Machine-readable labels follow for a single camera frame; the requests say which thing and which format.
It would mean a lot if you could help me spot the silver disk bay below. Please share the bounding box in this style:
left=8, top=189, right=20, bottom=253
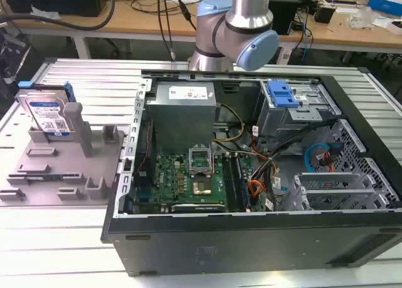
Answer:
left=285, top=172, right=393, bottom=211

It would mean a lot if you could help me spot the hard disk in blue carrier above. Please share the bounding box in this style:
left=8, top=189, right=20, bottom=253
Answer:
left=14, top=81, right=75, bottom=142

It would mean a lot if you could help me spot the socket cover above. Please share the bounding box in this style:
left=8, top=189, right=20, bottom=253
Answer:
left=187, top=146, right=215, bottom=177

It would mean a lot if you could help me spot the grey power supply unit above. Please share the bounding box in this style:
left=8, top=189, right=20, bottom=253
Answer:
left=144, top=81, right=219, bottom=154

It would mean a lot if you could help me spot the green motherboard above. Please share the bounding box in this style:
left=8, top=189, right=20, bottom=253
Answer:
left=133, top=151, right=268, bottom=213

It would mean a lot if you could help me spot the brown chipset heatsink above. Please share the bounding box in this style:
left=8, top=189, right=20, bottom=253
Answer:
left=192, top=180, right=213, bottom=196

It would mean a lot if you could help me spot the blue drive bay latch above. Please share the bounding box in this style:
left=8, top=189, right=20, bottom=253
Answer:
left=267, top=79, right=300, bottom=109

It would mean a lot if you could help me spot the silver drive cage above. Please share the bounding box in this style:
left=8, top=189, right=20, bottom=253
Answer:
left=256, top=79, right=342, bottom=138

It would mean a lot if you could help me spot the black open PC case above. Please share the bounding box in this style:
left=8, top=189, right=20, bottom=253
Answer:
left=100, top=68, right=402, bottom=277

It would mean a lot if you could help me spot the wooden desk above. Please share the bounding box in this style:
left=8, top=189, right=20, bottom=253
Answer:
left=0, top=0, right=402, bottom=63

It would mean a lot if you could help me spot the grey parts rack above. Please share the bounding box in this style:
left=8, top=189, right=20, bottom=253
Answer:
left=0, top=102, right=127, bottom=207

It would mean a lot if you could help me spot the black computer tower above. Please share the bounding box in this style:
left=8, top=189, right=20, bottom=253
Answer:
left=268, top=0, right=303, bottom=36

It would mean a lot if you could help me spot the black box on desk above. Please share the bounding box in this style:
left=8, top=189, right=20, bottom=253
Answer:
left=314, top=4, right=335, bottom=23

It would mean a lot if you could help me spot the blue cardboard box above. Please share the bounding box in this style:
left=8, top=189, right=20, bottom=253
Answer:
left=366, top=0, right=402, bottom=17

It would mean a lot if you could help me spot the yellow black power wire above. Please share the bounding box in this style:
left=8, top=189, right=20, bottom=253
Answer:
left=213, top=103, right=246, bottom=142

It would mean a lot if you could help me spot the orange wire bundle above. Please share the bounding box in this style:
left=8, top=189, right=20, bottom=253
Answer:
left=247, top=162, right=281, bottom=199

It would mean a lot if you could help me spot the black wire bundle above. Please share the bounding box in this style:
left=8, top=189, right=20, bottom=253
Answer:
left=244, top=117, right=340, bottom=188

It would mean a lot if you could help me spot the blue SATA wire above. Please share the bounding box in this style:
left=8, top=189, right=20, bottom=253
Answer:
left=305, top=141, right=343, bottom=173

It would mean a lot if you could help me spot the black hanging cable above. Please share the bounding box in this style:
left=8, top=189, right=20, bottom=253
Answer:
left=156, top=0, right=197, bottom=62

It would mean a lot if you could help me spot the thick grey cable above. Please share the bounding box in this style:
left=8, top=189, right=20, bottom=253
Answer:
left=0, top=0, right=115, bottom=31

